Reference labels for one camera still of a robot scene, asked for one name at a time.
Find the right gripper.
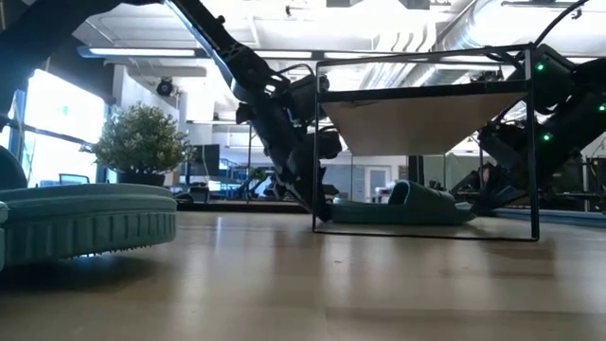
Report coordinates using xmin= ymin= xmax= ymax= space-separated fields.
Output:
xmin=472 ymin=117 xmax=529 ymax=217

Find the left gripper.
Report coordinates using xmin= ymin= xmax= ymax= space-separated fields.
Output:
xmin=235 ymin=101 xmax=343 ymax=223

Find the green rubber slide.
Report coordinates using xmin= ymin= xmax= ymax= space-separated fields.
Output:
xmin=0 ymin=144 xmax=178 ymax=272
xmin=330 ymin=179 xmax=476 ymax=226

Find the wooden shelf black metal frame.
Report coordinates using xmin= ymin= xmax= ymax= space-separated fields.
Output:
xmin=311 ymin=43 xmax=542 ymax=242

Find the black monitor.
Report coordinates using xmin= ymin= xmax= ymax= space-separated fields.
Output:
xmin=191 ymin=144 xmax=222 ymax=177

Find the potted green plant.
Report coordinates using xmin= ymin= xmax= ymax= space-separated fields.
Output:
xmin=79 ymin=101 xmax=195 ymax=188

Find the long ceiling light strip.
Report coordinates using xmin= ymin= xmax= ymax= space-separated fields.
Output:
xmin=78 ymin=45 xmax=606 ymax=65

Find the small laptop screen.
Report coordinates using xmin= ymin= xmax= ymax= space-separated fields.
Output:
xmin=59 ymin=173 xmax=91 ymax=187

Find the black metal rig frame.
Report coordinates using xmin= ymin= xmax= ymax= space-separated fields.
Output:
xmin=175 ymin=201 xmax=606 ymax=228

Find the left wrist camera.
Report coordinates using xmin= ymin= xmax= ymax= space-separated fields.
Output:
xmin=283 ymin=73 xmax=331 ymax=122

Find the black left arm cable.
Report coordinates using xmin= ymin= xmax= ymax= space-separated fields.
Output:
xmin=276 ymin=62 xmax=317 ymax=78

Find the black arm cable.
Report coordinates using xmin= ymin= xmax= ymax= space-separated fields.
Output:
xmin=533 ymin=0 xmax=592 ymax=47
xmin=276 ymin=62 xmax=317 ymax=78

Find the silver air duct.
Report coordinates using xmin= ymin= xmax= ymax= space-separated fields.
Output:
xmin=359 ymin=0 xmax=522 ymax=89

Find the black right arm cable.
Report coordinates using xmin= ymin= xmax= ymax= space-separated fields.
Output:
xmin=533 ymin=0 xmax=592 ymax=47

